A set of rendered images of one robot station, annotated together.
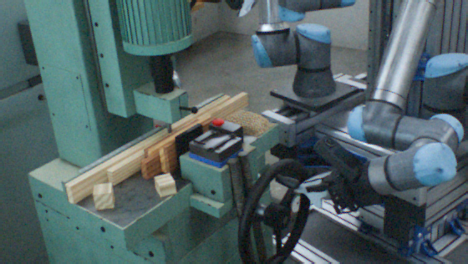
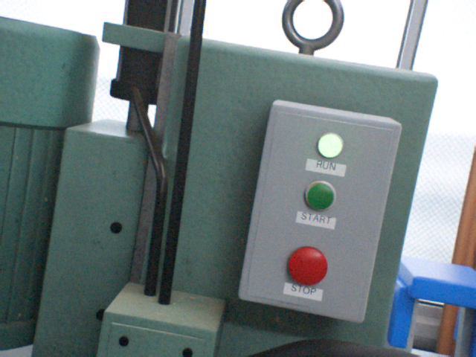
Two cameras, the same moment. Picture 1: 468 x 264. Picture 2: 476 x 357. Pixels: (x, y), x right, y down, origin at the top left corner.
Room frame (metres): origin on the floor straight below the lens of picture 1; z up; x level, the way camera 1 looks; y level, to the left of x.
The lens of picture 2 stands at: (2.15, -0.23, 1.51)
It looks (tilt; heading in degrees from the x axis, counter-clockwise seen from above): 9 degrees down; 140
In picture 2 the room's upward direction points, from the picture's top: 10 degrees clockwise
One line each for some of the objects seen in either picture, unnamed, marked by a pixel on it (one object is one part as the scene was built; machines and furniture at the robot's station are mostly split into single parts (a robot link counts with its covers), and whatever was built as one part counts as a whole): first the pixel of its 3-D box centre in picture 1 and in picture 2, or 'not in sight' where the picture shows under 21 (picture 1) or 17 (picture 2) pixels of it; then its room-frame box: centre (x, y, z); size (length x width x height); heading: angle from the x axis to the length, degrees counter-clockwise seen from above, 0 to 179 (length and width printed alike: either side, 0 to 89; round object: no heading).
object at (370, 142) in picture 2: not in sight; (315, 207); (1.73, 0.22, 1.40); 0.10 x 0.06 x 0.16; 46
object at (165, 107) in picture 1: (161, 104); not in sight; (1.42, 0.10, 1.03); 0.14 x 0.07 x 0.09; 46
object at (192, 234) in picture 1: (148, 180); not in sight; (1.49, 0.18, 0.76); 0.57 x 0.45 x 0.09; 46
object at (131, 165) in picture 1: (185, 134); not in sight; (1.44, 0.05, 0.92); 0.55 x 0.02 x 0.04; 136
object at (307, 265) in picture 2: not in sight; (308, 265); (1.75, 0.20, 1.36); 0.03 x 0.01 x 0.03; 46
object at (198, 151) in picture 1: (219, 140); not in sight; (1.25, -0.04, 0.99); 0.13 x 0.11 x 0.06; 136
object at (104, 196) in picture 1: (104, 195); not in sight; (1.16, 0.25, 0.92); 0.05 x 0.04 x 0.04; 4
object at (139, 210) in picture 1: (195, 173); not in sight; (1.31, 0.03, 0.87); 0.61 x 0.30 x 0.06; 136
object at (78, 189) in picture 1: (159, 142); not in sight; (1.40, 0.12, 0.93); 0.60 x 0.02 x 0.05; 136
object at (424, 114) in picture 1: (443, 116); not in sight; (1.49, -0.69, 0.87); 0.15 x 0.15 x 0.10
